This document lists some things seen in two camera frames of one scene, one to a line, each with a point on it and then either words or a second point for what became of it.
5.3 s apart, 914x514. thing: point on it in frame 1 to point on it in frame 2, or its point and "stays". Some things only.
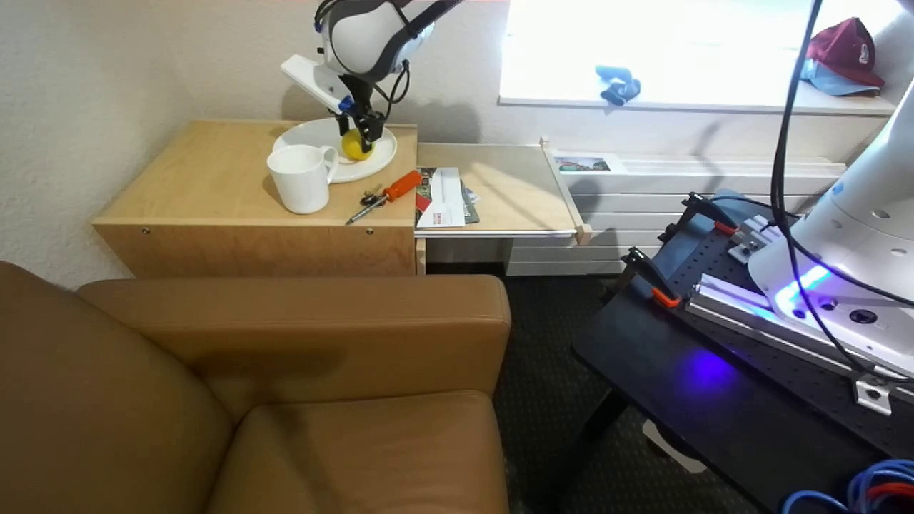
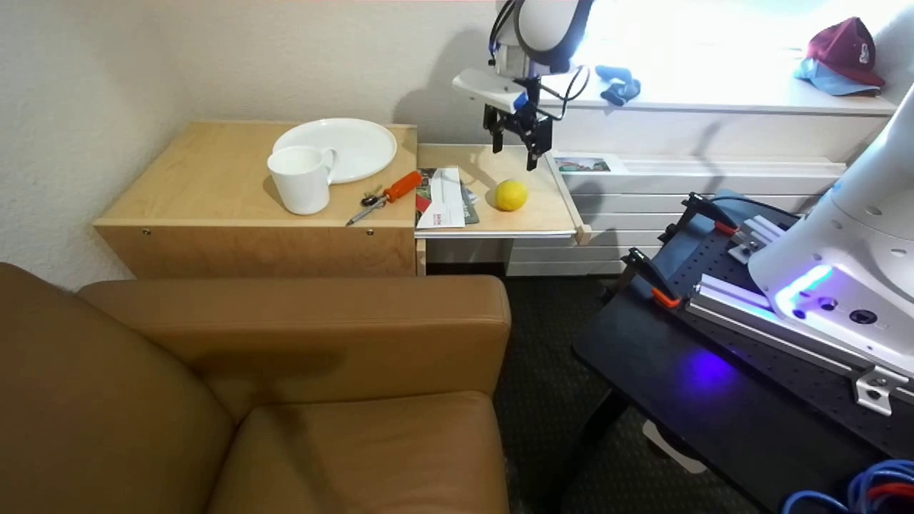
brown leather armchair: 255,392 stays
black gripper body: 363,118 to 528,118
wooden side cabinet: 192,199 stays
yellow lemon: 353,148 to 509,196
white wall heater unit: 636,199 stays
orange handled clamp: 658,288 stays
